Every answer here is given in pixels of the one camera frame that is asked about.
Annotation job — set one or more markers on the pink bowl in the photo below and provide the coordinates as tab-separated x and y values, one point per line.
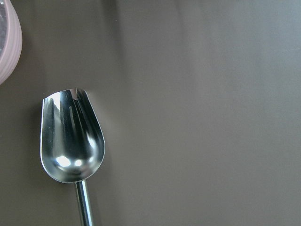
10	39

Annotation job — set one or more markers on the steel ice scoop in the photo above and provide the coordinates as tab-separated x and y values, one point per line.
72	146

